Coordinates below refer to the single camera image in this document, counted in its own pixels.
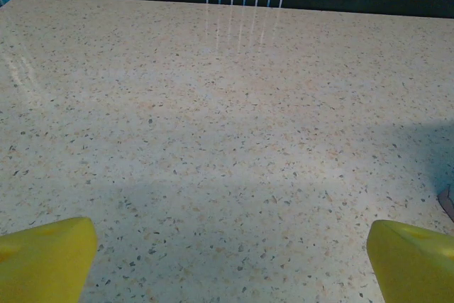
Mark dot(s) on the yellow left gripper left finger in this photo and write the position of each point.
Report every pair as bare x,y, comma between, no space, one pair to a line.
42,264

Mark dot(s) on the pale blue cartoon print card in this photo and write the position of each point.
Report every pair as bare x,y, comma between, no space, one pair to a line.
448,203

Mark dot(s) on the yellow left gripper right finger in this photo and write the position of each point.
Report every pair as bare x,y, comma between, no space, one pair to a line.
415,267

